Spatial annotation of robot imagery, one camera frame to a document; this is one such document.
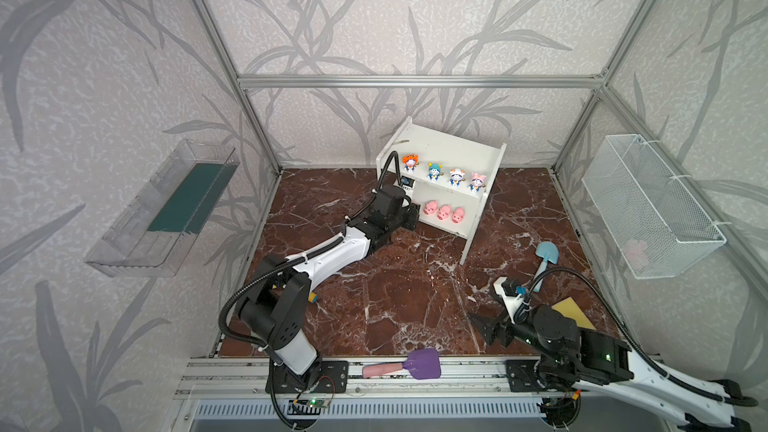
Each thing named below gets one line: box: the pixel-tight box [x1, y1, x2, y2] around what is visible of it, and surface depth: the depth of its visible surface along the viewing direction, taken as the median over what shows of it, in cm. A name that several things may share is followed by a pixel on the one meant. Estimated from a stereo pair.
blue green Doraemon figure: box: [427, 162, 444, 181], surface depth 72 cm
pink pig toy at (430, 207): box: [423, 200, 438, 215], surface depth 88 cm
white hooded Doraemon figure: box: [449, 168, 466, 186], surface depth 71 cm
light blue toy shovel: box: [533, 241, 559, 292], surface depth 98 cm
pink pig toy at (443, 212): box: [437, 205, 451, 221], surface depth 87 cm
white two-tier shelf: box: [376, 117, 507, 265], surface depth 80 cm
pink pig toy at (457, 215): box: [451, 207, 465, 224], surface depth 86 cm
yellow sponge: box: [551, 296, 597, 330], surface depth 86 cm
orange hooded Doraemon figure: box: [402, 153, 420, 172], surface depth 74 cm
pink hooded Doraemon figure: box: [469, 172, 487, 192], surface depth 69 cm
